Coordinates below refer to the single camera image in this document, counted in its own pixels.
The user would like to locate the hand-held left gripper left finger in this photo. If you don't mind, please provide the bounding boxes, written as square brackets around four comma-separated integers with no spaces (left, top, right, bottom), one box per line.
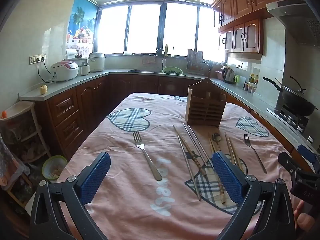
[29,152,111,240]

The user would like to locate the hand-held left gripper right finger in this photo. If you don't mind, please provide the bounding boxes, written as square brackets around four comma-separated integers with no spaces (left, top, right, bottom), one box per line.
[212,151,297,240]

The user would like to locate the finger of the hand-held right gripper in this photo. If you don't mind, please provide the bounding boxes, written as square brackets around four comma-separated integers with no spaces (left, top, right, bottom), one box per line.
[278,152,300,174]
[297,145,320,174]

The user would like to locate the dark brown chopstick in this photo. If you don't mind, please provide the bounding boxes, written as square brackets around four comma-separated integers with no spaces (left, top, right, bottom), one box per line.
[173,124,207,177]

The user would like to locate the wooden utensil holder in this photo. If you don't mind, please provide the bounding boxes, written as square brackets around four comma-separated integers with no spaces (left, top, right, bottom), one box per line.
[185,77,227,128]

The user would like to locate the person's right hand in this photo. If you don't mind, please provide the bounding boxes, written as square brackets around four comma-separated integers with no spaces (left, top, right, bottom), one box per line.
[294,201,318,231]

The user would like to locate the bamboo chopstick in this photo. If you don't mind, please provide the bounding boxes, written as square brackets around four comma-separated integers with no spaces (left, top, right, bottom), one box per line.
[209,135,225,207]

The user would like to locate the pink heart print tablecloth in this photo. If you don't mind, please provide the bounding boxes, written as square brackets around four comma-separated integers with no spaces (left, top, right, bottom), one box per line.
[56,92,304,240]

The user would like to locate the small steel fork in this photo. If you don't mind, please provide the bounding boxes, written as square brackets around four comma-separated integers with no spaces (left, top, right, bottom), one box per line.
[244,134,267,174]

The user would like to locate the gas stove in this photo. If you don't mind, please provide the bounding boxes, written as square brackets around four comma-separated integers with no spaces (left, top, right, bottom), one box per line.
[266,105,310,133]

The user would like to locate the steel spoon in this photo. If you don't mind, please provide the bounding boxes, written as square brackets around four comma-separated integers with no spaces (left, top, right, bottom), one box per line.
[212,132,222,153]

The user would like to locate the green bowl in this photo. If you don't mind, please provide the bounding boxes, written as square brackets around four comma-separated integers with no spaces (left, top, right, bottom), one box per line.
[42,155,68,180]

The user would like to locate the black wok with lid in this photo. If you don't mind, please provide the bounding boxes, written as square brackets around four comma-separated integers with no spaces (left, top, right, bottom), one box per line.
[262,76,319,117]

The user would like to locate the large steel fork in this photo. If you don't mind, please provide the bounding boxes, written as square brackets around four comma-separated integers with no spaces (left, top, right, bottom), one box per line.
[132,131,163,182]

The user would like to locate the white plastic shelf rack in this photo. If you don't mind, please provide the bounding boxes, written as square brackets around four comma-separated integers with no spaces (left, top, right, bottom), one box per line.
[0,101,52,165]

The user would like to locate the wooden lower cabinets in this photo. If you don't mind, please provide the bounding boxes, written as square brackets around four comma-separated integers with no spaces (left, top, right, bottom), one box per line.
[35,74,190,160]

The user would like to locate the wooden cabinets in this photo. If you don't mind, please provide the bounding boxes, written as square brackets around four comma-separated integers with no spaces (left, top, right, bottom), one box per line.
[210,0,303,54]
[35,74,190,160]

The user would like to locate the group of seasoning bottles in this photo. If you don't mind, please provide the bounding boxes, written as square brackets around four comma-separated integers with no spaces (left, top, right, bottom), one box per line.
[244,73,258,94]

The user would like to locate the grey kitchen countertop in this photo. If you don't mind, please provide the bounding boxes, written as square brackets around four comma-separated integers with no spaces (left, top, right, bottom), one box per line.
[19,69,320,155]

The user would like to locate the steel electric kettle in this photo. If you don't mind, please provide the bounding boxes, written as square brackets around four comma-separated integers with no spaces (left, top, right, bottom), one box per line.
[221,66,235,84]

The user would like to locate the pink and white rice cooker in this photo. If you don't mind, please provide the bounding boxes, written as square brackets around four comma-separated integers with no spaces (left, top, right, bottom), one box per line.
[51,60,79,83]

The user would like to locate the kitchen sink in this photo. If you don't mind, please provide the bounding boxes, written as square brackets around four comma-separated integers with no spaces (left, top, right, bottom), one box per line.
[129,68,163,73]

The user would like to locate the green plastic basin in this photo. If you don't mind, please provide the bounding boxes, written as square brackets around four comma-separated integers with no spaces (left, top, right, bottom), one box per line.
[162,66,184,75]

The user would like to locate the dish rack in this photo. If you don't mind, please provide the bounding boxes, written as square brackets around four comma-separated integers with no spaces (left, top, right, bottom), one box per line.
[187,49,207,72]

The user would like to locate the steel kitchen faucet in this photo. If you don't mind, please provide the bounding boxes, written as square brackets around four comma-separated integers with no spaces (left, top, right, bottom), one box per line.
[155,48,167,72]

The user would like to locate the wooden upper cabinets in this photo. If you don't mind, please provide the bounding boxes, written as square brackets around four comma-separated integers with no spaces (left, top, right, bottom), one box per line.
[210,0,303,54]

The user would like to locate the steel range hood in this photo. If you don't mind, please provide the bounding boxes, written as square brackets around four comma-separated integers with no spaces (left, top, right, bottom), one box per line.
[266,0,320,47]

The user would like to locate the kitchen window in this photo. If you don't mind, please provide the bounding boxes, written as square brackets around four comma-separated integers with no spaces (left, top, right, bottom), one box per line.
[96,1,225,63]

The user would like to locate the black power cable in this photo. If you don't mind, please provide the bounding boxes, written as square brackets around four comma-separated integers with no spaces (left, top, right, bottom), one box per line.
[37,60,57,83]

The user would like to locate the wall outlet strip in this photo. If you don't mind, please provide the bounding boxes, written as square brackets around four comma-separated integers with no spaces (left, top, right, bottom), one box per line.
[29,54,47,65]

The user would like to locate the tropical fruit wall poster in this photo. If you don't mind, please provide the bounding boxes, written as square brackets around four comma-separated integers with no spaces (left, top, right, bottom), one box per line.
[66,0,98,58]

